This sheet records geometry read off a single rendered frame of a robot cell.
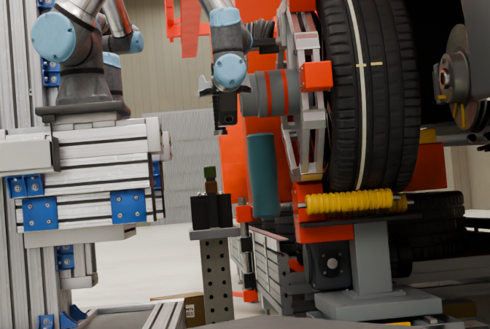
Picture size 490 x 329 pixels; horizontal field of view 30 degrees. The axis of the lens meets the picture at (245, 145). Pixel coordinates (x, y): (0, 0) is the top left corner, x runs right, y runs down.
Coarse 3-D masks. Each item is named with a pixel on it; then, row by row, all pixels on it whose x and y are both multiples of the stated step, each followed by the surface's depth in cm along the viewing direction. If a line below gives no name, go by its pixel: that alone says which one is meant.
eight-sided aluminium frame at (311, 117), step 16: (288, 16) 261; (304, 16) 259; (304, 32) 250; (304, 48) 248; (304, 96) 247; (320, 96) 248; (304, 112) 247; (320, 112) 247; (288, 128) 297; (304, 128) 249; (320, 128) 249; (288, 144) 291; (304, 144) 253; (320, 144) 253; (288, 160) 289; (304, 160) 257; (320, 160) 257; (304, 176) 261; (320, 176) 261
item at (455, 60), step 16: (464, 32) 267; (448, 48) 284; (464, 48) 268; (448, 64) 268; (464, 64) 267; (464, 80) 266; (448, 96) 272; (464, 96) 269; (464, 112) 273; (480, 112) 265; (464, 128) 274
